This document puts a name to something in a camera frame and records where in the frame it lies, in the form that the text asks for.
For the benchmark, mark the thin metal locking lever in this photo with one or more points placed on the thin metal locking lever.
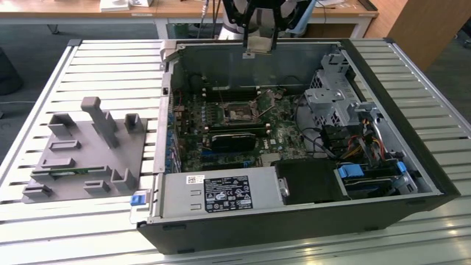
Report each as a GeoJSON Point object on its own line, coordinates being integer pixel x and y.
{"type": "Point", "coordinates": [220, 95]}

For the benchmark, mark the black graphics card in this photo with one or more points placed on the black graphics card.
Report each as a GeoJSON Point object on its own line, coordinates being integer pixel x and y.
{"type": "Point", "coordinates": [233, 143]}

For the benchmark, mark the grey power supply unit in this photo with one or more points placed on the grey power supply unit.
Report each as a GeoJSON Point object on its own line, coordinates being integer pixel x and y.
{"type": "Point", "coordinates": [184, 204]}

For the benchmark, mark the black PC case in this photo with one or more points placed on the black PC case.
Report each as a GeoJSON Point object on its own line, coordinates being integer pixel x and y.
{"type": "Point", "coordinates": [257, 234]}

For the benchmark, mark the white box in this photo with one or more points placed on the white box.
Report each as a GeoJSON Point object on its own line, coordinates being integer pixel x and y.
{"type": "Point", "coordinates": [113, 7]}

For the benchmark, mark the green RAM stick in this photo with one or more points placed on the green RAM stick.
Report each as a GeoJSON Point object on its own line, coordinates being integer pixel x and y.
{"type": "Point", "coordinates": [79, 172]}

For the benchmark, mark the wooden cabinet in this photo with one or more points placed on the wooden cabinet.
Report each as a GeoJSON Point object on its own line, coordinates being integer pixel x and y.
{"type": "Point", "coordinates": [423, 27]}

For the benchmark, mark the blue plastic clip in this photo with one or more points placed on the blue plastic clip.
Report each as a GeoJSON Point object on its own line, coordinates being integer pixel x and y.
{"type": "Point", "coordinates": [400, 168]}

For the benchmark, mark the blue disk carrier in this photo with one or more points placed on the blue disk carrier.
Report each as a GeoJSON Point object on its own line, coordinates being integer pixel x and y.
{"type": "Point", "coordinates": [349, 171]}

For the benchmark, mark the green motherboard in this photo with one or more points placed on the green motherboard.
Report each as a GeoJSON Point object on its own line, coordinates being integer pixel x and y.
{"type": "Point", "coordinates": [291, 138]}

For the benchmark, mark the black plastic air shroud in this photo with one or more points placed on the black plastic air shroud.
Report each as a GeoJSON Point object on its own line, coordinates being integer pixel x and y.
{"type": "Point", "coordinates": [308, 179]}

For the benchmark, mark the metal drive cage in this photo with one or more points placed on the metal drive cage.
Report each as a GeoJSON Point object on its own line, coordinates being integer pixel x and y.
{"type": "Point", "coordinates": [331, 102]}

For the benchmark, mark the silver CPU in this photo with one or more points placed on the silver CPU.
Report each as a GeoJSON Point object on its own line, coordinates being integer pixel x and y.
{"type": "Point", "coordinates": [257, 44]}

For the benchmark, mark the blue case latch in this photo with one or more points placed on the blue case latch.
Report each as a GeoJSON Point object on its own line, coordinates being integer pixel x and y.
{"type": "Point", "coordinates": [136, 200]}

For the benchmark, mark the silver chipset heatsink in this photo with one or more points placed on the silver chipset heatsink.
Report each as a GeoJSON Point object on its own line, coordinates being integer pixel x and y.
{"type": "Point", "coordinates": [269, 160]}

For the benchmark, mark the white paper sheets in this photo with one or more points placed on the white paper sheets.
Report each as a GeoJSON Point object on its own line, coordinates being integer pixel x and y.
{"type": "Point", "coordinates": [328, 2]}

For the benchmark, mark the round coin battery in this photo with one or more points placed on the round coin battery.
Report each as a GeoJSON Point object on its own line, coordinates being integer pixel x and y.
{"type": "Point", "coordinates": [277, 95]}

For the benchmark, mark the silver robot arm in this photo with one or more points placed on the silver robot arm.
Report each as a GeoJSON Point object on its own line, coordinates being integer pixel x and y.
{"type": "Point", "coordinates": [228, 31]}

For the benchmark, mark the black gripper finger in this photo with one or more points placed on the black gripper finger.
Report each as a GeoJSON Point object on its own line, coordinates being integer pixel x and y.
{"type": "Point", "coordinates": [275, 36]}
{"type": "Point", "coordinates": [245, 33]}

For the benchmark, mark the CPU socket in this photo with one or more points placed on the CPU socket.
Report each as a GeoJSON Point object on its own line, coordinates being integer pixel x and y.
{"type": "Point", "coordinates": [239, 113]}

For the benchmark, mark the grey parts rack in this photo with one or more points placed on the grey parts rack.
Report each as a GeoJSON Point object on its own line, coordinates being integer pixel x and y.
{"type": "Point", "coordinates": [92, 154]}

